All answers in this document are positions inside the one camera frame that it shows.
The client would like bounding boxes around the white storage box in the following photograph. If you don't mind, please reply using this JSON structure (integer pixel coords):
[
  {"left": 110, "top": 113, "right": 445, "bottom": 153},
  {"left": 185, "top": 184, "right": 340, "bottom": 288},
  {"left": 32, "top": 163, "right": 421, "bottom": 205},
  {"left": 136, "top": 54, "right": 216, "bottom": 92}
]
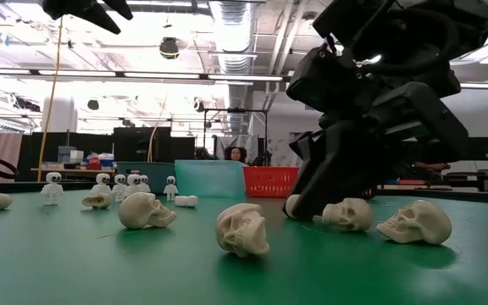
[{"left": 57, "top": 146, "right": 85, "bottom": 164}]

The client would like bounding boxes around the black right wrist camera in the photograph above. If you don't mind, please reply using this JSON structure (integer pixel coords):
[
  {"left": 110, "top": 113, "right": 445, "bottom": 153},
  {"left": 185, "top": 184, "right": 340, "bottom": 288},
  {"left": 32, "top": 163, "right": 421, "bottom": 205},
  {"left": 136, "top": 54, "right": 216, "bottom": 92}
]
[{"left": 285, "top": 44, "right": 360, "bottom": 114}]

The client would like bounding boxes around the black computer monitor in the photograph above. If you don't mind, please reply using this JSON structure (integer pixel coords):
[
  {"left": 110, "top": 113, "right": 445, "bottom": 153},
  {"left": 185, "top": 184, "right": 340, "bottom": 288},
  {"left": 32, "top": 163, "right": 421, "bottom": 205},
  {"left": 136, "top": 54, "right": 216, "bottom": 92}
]
[{"left": 466, "top": 136, "right": 488, "bottom": 161}]

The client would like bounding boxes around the long overhead light bar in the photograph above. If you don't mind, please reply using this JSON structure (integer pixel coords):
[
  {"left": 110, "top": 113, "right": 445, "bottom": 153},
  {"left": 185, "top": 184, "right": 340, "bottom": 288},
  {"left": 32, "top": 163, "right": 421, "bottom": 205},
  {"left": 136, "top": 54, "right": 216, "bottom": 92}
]
[{"left": 0, "top": 66, "right": 488, "bottom": 91}]

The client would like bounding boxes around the black room partition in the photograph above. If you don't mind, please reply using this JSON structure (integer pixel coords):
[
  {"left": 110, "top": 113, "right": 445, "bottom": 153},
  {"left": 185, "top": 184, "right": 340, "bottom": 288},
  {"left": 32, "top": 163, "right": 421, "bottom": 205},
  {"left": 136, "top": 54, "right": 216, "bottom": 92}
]
[{"left": 18, "top": 125, "right": 197, "bottom": 183}]

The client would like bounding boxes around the white round column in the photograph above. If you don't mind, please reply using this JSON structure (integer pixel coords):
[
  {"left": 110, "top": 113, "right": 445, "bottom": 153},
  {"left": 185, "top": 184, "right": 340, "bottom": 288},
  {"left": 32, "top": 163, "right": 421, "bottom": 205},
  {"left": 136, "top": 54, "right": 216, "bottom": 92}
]
[{"left": 42, "top": 91, "right": 79, "bottom": 133}]

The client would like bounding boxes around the person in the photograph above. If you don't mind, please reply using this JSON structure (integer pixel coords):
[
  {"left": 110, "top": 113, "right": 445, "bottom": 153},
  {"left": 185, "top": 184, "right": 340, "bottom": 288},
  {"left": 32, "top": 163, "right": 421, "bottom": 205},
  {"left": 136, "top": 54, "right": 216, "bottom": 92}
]
[{"left": 223, "top": 146, "right": 248, "bottom": 164}]

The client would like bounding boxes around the grey-blue plastic bin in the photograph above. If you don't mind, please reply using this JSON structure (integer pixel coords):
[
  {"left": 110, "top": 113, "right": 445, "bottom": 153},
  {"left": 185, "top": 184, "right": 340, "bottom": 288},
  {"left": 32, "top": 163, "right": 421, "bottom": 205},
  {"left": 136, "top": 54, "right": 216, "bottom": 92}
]
[{"left": 115, "top": 161, "right": 176, "bottom": 195}]

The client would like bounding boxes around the red plastic basket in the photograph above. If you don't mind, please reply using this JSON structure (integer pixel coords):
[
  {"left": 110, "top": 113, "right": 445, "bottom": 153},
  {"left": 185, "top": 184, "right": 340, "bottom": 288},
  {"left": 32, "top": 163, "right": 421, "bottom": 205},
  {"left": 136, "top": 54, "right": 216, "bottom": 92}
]
[{"left": 242, "top": 166, "right": 300, "bottom": 198}]

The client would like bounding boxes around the black ceiling dome device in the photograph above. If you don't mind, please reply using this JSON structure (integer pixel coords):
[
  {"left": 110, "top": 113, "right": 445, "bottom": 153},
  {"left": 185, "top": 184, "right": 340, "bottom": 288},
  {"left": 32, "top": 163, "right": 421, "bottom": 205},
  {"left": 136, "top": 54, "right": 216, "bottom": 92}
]
[{"left": 158, "top": 36, "right": 180, "bottom": 60}]

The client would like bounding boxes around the wooden workbench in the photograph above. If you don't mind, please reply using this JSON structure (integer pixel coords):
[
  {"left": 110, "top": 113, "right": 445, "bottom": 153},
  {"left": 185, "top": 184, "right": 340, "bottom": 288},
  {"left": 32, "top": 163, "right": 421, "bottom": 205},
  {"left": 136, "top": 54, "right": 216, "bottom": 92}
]
[{"left": 30, "top": 167, "right": 117, "bottom": 175}]

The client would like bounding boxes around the teal translucent plastic bin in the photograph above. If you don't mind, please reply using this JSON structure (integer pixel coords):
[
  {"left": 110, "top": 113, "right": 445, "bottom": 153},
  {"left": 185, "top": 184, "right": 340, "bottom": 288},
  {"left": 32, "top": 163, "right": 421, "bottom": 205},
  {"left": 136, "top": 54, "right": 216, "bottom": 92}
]
[{"left": 174, "top": 159, "right": 247, "bottom": 198}]

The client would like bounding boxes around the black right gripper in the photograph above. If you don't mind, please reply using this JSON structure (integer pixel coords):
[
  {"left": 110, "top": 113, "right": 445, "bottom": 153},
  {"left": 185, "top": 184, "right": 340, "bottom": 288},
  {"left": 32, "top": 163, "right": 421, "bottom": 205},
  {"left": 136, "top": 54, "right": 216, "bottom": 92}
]
[{"left": 289, "top": 80, "right": 470, "bottom": 222}]

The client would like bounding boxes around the patterned white hanging cloth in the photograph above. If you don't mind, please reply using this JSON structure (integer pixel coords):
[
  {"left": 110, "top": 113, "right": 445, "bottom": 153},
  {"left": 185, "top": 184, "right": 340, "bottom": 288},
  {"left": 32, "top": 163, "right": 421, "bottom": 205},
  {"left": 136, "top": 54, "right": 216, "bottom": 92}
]
[{"left": 267, "top": 137, "right": 301, "bottom": 168}]

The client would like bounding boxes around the black stand frame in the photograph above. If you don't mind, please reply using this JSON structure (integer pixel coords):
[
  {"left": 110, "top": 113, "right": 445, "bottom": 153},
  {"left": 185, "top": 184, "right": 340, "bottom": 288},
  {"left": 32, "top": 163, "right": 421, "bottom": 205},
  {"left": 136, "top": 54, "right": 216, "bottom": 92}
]
[{"left": 202, "top": 108, "right": 269, "bottom": 167}]

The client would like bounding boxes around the silver spiral ceiling duct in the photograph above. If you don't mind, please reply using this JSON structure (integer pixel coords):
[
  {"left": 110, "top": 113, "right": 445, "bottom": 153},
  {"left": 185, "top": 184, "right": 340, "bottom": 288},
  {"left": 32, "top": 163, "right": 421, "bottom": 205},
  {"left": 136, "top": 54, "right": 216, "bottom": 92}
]
[{"left": 208, "top": 0, "right": 257, "bottom": 135}]

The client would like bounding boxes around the black desk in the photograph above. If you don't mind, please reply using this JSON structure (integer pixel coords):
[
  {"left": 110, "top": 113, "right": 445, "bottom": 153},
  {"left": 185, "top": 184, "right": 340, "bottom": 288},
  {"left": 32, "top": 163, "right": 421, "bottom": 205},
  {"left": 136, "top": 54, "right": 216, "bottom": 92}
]
[{"left": 441, "top": 169, "right": 488, "bottom": 194}]

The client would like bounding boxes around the yellow hanging cord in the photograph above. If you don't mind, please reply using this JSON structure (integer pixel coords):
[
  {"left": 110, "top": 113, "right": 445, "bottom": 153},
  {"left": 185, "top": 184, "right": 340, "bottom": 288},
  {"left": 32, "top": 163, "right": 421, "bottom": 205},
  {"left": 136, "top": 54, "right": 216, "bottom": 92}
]
[{"left": 36, "top": 16, "right": 65, "bottom": 183}]

